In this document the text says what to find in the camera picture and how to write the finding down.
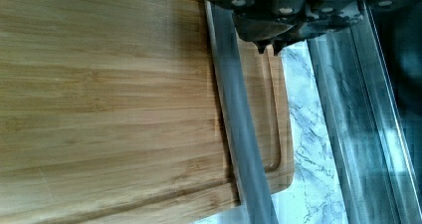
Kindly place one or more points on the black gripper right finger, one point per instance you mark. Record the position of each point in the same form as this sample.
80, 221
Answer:
313, 26

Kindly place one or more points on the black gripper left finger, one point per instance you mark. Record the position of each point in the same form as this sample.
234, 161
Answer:
263, 29

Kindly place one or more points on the bamboo cutting board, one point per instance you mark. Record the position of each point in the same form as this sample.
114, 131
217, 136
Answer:
110, 114

